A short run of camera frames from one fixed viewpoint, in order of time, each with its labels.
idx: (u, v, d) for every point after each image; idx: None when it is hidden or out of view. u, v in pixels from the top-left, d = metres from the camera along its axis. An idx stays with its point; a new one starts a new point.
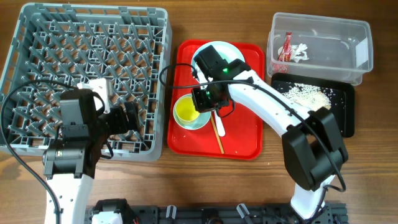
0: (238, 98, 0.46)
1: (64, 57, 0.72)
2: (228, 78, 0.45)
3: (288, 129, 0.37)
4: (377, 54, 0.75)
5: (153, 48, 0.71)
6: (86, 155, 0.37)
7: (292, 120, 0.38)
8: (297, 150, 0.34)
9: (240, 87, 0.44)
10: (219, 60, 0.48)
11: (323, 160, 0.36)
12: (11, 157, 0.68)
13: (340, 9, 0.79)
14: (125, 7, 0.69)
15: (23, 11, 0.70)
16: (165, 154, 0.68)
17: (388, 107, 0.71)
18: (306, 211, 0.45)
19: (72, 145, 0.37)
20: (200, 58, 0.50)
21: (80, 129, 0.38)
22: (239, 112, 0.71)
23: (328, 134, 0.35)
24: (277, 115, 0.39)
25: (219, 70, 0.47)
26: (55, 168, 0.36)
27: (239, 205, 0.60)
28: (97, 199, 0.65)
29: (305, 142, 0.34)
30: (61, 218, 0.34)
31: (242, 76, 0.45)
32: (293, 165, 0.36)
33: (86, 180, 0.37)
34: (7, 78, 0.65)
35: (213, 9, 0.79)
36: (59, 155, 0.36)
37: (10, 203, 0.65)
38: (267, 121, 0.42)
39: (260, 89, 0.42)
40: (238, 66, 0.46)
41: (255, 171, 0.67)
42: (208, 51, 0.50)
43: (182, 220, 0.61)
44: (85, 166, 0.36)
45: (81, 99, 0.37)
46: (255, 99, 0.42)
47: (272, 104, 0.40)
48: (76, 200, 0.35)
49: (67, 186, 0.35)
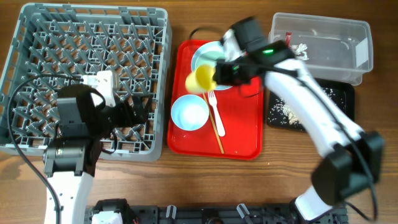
0: (276, 86, 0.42)
1: (64, 57, 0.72)
2: (270, 63, 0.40)
3: (334, 147, 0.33)
4: (376, 54, 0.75)
5: (153, 48, 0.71)
6: (86, 154, 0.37)
7: (340, 137, 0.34)
8: (338, 168, 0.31)
9: (284, 79, 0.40)
10: (259, 37, 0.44)
11: (361, 184, 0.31)
12: (10, 157, 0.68)
13: (339, 9, 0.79)
14: (125, 7, 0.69)
15: (23, 11, 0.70)
16: (165, 154, 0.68)
17: (388, 107, 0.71)
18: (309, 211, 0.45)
19: (73, 144, 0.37)
20: (237, 30, 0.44)
21: (81, 127, 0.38)
22: (238, 111, 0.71)
23: (372, 158, 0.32)
24: (322, 125, 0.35)
25: (259, 50, 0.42)
26: (55, 166, 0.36)
27: (239, 205, 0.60)
28: (97, 199, 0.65)
29: (349, 162, 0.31)
30: (61, 215, 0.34)
31: (287, 66, 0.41)
32: (324, 178, 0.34)
33: (87, 178, 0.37)
34: (7, 78, 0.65)
35: (214, 9, 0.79)
36: (59, 154, 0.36)
37: (10, 203, 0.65)
38: (305, 124, 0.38)
39: (306, 88, 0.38)
40: (283, 52, 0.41)
41: (255, 171, 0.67)
42: (248, 24, 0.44)
43: (182, 220, 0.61)
44: (86, 164, 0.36)
45: (78, 98, 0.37)
46: (299, 98, 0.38)
47: (319, 111, 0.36)
48: (76, 197, 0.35)
49: (67, 183, 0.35)
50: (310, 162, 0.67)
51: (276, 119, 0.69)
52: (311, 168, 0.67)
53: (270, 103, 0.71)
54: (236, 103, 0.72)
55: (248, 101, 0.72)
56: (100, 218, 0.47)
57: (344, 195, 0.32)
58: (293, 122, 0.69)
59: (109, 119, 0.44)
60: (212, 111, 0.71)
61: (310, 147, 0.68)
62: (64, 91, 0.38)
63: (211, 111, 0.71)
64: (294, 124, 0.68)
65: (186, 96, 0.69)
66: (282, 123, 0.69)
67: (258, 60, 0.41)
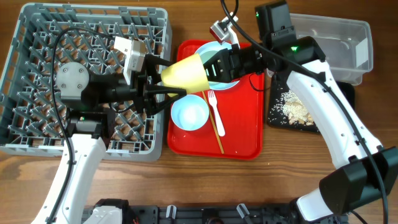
0: (296, 86, 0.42)
1: (64, 56, 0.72)
2: (296, 60, 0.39)
3: (351, 161, 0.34)
4: (376, 54, 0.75)
5: (153, 48, 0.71)
6: (103, 126, 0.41)
7: (358, 149, 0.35)
8: (354, 184, 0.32)
9: (308, 82, 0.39)
10: (288, 25, 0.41)
11: (369, 193, 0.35)
12: (10, 157, 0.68)
13: (339, 9, 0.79)
14: (125, 7, 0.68)
15: (23, 11, 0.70)
16: (165, 154, 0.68)
17: (388, 107, 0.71)
18: (311, 214, 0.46)
19: (92, 116, 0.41)
20: (266, 14, 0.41)
21: (89, 108, 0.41)
22: (236, 111, 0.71)
23: (387, 173, 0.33)
24: (342, 135, 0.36)
25: (285, 45, 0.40)
26: (75, 129, 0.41)
27: (239, 205, 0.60)
28: (97, 198, 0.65)
29: (364, 179, 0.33)
30: (73, 168, 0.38)
31: (313, 66, 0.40)
32: (333, 188, 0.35)
33: (102, 143, 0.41)
34: (7, 78, 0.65)
35: (213, 9, 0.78)
36: (81, 121, 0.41)
37: (10, 203, 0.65)
38: (323, 130, 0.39)
39: (330, 94, 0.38)
40: (310, 49, 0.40)
41: (255, 171, 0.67)
42: (278, 10, 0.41)
43: (182, 220, 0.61)
44: (103, 133, 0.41)
45: (82, 96, 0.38)
46: (322, 104, 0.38)
47: (341, 121, 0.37)
48: (89, 156, 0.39)
49: (84, 144, 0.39)
50: (310, 162, 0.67)
51: (276, 119, 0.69)
52: (311, 168, 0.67)
53: (270, 103, 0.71)
54: (234, 102, 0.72)
55: (247, 100, 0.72)
56: (101, 209, 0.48)
57: (352, 205, 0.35)
58: (293, 123, 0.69)
59: (113, 91, 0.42)
60: (212, 111, 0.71)
61: (310, 147, 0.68)
62: (63, 77, 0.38)
63: (212, 111, 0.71)
64: (294, 124, 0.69)
65: (186, 97, 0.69)
66: (282, 123, 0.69)
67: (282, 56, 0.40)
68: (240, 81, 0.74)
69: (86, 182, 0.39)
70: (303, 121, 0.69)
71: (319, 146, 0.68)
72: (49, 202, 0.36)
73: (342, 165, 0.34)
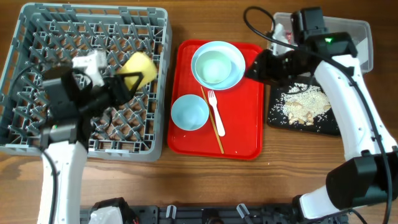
0: (321, 78, 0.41)
1: (64, 57, 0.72)
2: (328, 52, 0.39)
3: (363, 154, 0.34)
4: (376, 54, 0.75)
5: (153, 48, 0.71)
6: (79, 129, 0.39)
7: (373, 145, 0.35)
8: (361, 177, 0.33)
9: (334, 73, 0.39)
10: (321, 27, 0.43)
11: (375, 193, 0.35)
12: (11, 157, 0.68)
13: (340, 9, 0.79)
14: (125, 7, 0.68)
15: (23, 11, 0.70)
16: (165, 154, 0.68)
17: (387, 108, 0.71)
18: (311, 211, 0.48)
19: (65, 121, 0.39)
20: (300, 17, 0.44)
21: (64, 109, 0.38)
22: (239, 109, 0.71)
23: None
24: (359, 129, 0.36)
25: (320, 36, 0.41)
26: (50, 140, 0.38)
27: (239, 205, 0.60)
28: (97, 198, 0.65)
29: (372, 173, 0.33)
30: (58, 180, 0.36)
31: (342, 61, 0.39)
32: (341, 182, 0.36)
33: (80, 147, 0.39)
34: (7, 78, 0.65)
35: (213, 9, 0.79)
36: (53, 130, 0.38)
37: (10, 203, 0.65)
38: (341, 123, 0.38)
39: (356, 89, 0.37)
40: (344, 43, 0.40)
41: (254, 171, 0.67)
42: (313, 12, 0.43)
43: (181, 220, 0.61)
44: (79, 137, 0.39)
45: (62, 78, 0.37)
46: (345, 97, 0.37)
47: (361, 115, 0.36)
48: (71, 163, 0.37)
49: (63, 153, 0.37)
50: (309, 162, 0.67)
51: (276, 119, 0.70)
52: (311, 168, 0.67)
53: (270, 103, 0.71)
54: (236, 101, 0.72)
55: (247, 99, 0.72)
56: (98, 212, 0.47)
57: (357, 201, 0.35)
58: (293, 123, 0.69)
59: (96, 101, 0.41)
60: (212, 111, 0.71)
61: (310, 147, 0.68)
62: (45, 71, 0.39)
63: (212, 110, 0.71)
64: (294, 124, 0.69)
65: (186, 97, 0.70)
66: (282, 123, 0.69)
67: (315, 45, 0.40)
68: (241, 81, 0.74)
69: (76, 190, 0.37)
70: (302, 121, 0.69)
71: (320, 146, 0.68)
72: (43, 215, 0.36)
73: (352, 158, 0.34)
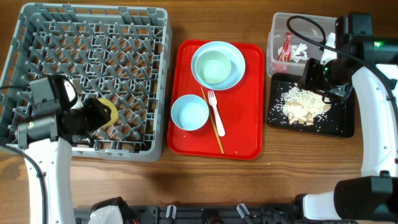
0: (357, 84, 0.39)
1: (64, 57, 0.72)
2: (372, 56, 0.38)
3: (381, 175, 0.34)
4: None
5: (153, 48, 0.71)
6: (59, 123, 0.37)
7: (395, 167, 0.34)
8: (373, 195, 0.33)
9: (374, 83, 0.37)
10: (367, 33, 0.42)
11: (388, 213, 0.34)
12: (11, 157, 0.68)
13: (339, 9, 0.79)
14: (125, 8, 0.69)
15: (23, 11, 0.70)
16: (165, 154, 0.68)
17: None
18: (312, 213, 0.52)
19: (43, 116, 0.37)
20: (346, 20, 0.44)
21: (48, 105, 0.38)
22: (244, 112, 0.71)
23: None
24: (384, 148, 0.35)
25: (370, 39, 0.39)
26: (29, 139, 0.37)
27: (239, 205, 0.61)
28: (97, 198, 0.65)
29: (387, 195, 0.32)
30: (46, 180, 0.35)
31: (387, 71, 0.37)
32: (353, 195, 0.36)
33: (64, 144, 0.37)
34: (7, 78, 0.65)
35: (213, 9, 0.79)
36: (30, 126, 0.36)
37: (10, 203, 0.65)
38: (365, 135, 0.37)
39: (392, 104, 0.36)
40: (394, 50, 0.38)
41: (255, 171, 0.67)
42: (362, 17, 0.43)
43: (181, 220, 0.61)
44: (61, 131, 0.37)
45: (50, 78, 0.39)
46: (379, 111, 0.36)
47: (391, 133, 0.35)
48: (56, 162, 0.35)
49: (45, 152, 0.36)
50: (310, 162, 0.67)
51: (276, 119, 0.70)
52: (310, 168, 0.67)
53: (270, 103, 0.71)
54: (240, 104, 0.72)
55: (247, 100, 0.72)
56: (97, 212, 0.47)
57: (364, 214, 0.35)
58: (293, 123, 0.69)
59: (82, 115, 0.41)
60: (212, 111, 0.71)
61: (310, 147, 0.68)
62: None
63: (212, 111, 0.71)
64: (294, 124, 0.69)
65: (186, 96, 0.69)
66: (282, 123, 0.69)
67: (362, 46, 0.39)
68: (243, 82, 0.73)
69: (68, 193, 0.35)
70: (302, 121, 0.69)
71: (320, 146, 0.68)
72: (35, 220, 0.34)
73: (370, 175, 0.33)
